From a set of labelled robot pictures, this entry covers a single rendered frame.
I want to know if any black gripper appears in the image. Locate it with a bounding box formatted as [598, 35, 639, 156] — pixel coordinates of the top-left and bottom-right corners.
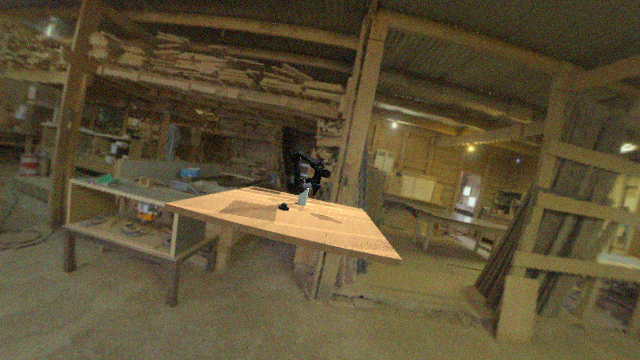
[311, 175, 321, 196]

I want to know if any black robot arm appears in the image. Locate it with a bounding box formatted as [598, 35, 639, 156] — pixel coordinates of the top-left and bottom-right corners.
[290, 150, 331, 193]

